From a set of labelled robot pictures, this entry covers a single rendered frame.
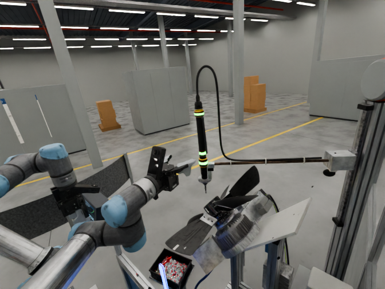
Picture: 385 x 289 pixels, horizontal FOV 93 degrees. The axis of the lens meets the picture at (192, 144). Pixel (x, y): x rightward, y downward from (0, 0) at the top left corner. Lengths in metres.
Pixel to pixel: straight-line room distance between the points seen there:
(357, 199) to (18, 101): 6.74
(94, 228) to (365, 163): 1.09
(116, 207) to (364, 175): 1.01
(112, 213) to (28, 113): 6.23
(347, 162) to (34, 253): 1.42
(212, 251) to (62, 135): 6.04
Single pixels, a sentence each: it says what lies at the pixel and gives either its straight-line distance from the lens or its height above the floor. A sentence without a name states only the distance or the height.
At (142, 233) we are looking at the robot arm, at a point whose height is 1.54.
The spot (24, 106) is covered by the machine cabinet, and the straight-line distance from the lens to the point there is 6.68.
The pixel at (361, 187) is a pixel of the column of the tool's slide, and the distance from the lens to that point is 1.15.
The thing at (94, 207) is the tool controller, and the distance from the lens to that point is 1.37.
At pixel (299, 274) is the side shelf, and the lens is 1.41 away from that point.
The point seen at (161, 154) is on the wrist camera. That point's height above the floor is 1.73.
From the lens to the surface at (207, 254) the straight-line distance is 1.22.
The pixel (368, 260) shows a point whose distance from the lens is 1.43.
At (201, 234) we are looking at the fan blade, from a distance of 1.06.
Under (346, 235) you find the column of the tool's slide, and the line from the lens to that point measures 1.32.
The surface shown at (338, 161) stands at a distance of 1.03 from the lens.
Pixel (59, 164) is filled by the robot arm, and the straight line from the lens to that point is 0.81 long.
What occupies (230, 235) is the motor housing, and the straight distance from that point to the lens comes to 1.13.
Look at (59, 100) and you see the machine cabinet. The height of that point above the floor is 1.64.
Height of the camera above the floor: 1.98
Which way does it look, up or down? 21 degrees down
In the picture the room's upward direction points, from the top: 6 degrees counter-clockwise
